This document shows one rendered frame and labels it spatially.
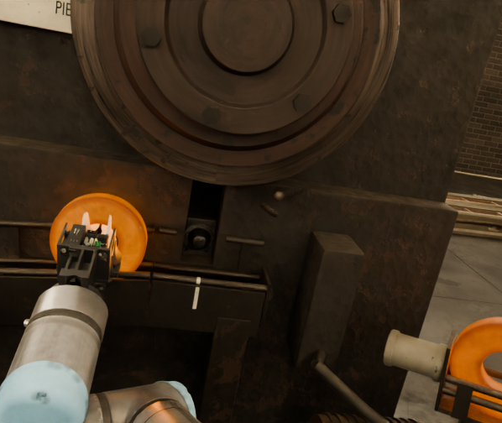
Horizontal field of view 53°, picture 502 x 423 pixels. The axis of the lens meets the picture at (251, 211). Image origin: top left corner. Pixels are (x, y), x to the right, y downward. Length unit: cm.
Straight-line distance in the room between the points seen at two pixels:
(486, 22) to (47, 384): 91
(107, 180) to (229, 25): 37
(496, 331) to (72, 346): 59
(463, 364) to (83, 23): 75
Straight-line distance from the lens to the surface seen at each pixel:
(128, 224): 85
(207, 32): 67
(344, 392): 91
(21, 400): 58
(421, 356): 87
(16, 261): 95
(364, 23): 79
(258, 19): 68
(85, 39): 78
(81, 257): 71
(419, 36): 100
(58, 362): 59
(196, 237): 94
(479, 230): 464
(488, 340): 85
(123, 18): 73
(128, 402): 72
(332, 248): 86
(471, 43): 105
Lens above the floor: 108
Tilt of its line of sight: 17 degrees down
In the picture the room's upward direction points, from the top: 11 degrees clockwise
